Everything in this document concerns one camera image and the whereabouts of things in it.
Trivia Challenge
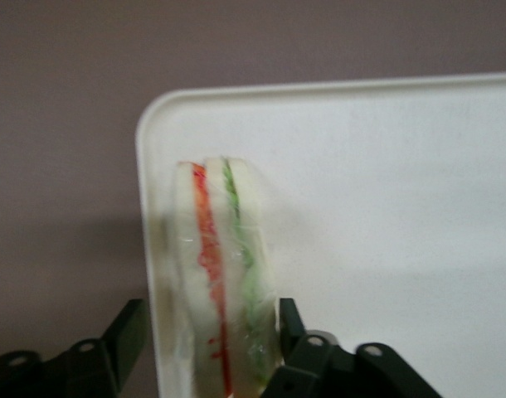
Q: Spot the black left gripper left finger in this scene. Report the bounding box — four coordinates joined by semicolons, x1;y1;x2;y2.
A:
0;298;146;398

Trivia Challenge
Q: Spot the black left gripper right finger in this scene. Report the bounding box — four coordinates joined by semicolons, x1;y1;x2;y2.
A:
268;297;445;398

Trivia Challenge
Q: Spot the triangle sandwich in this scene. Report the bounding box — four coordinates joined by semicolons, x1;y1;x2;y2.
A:
159;153;281;398

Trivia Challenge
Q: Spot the beige plastic serving tray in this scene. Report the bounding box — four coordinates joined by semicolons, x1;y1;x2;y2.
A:
134;70;506;398

